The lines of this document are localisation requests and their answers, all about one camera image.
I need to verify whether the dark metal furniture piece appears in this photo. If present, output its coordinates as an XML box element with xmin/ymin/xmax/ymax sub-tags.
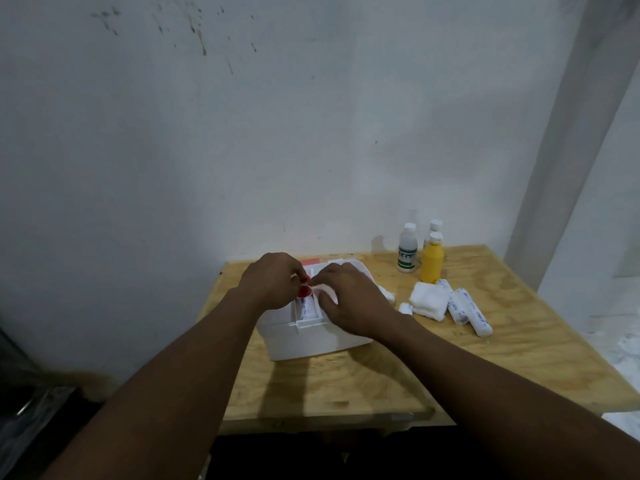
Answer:
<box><xmin>0</xmin><ymin>329</ymin><xmax>103</xmax><ymax>468</ymax></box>

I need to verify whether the yellow bottle with white cap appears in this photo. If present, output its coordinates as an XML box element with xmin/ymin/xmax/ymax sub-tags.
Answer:
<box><xmin>419</xmin><ymin>232</ymin><xmax>446</xmax><ymax>285</ymax></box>

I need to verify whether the person's left forearm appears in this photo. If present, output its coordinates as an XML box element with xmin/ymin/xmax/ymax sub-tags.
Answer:
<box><xmin>39</xmin><ymin>289</ymin><xmax>262</xmax><ymax>480</ymax></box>

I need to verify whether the person's right forearm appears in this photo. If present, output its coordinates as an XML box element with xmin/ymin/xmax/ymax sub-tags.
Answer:
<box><xmin>372</xmin><ymin>315</ymin><xmax>640</xmax><ymax>480</ymax></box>

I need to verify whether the person's left hand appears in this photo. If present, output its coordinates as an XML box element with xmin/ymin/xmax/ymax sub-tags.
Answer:
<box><xmin>235</xmin><ymin>252</ymin><xmax>311</xmax><ymax>312</ymax></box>

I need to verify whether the person's right hand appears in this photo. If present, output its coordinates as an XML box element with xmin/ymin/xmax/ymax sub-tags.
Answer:
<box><xmin>309</xmin><ymin>263</ymin><xmax>401</xmax><ymax>341</ymax></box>

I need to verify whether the clear bottle with green label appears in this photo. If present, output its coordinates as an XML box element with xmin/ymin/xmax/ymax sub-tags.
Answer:
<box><xmin>397</xmin><ymin>223</ymin><xmax>419</xmax><ymax>274</ymax></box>

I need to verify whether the white folded gauze pad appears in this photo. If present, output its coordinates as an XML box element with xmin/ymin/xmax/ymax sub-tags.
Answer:
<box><xmin>408</xmin><ymin>282</ymin><xmax>451</xmax><ymax>323</ymax></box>

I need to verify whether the white plastic first aid box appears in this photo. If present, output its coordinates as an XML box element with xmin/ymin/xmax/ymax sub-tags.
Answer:
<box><xmin>256</xmin><ymin>258</ymin><xmax>382</xmax><ymax>362</ymax></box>

